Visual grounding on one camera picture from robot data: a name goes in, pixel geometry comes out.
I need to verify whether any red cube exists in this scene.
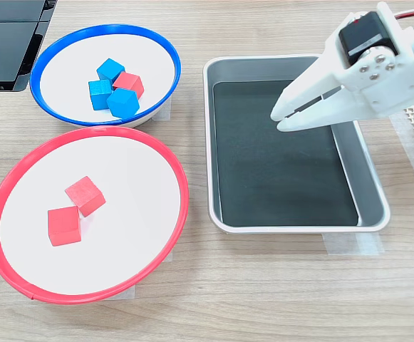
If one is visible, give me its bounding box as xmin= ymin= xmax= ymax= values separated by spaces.
xmin=112 ymin=71 xmax=145 ymax=100
xmin=64 ymin=175 xmax=107 ymax=217
xmin=47 ymin=205 xmax=83 ymax=247

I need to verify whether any clear tape strip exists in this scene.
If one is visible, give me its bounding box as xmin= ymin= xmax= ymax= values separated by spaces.
xmin=388 ymin=113 xmax=414 ymax=202
xmin=101 ymin=284 xmax=136 ymax=302
xmin=152 ymin=98 xmax=172 ymax=122
xmin=322 ymin=233 xmax=385 ymax=256

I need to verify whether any steel tray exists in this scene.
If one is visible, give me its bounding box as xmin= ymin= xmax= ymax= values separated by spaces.
xmin=202 ymin=54 xmax=392 ymax=235

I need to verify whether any black mat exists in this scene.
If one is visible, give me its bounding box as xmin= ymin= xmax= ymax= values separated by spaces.
xmin=212 ymin=80 xmax=360 ymax=228

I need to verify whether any blue cube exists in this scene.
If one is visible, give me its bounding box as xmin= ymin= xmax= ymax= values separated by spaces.
xmin=105 ymin=88 xmax=140 ymax=120
xmin=95 ymin=58 xmax=126 ymax=83
xmin=88 ymin=79 xmax=115 ymax=111

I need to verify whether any red-rimmed white plate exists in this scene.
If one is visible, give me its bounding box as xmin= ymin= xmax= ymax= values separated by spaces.
xmin=0 ymin=126 xmax=190 ymax=305

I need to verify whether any blue-rimmed white plate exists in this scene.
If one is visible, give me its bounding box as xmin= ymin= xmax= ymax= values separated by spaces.
xmin=29 ymin=24 xmax=182 ymax=128

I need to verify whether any black flat device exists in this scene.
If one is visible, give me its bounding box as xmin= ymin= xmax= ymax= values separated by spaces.
xmin=0 ymin=0 xmax=60 ymax=93

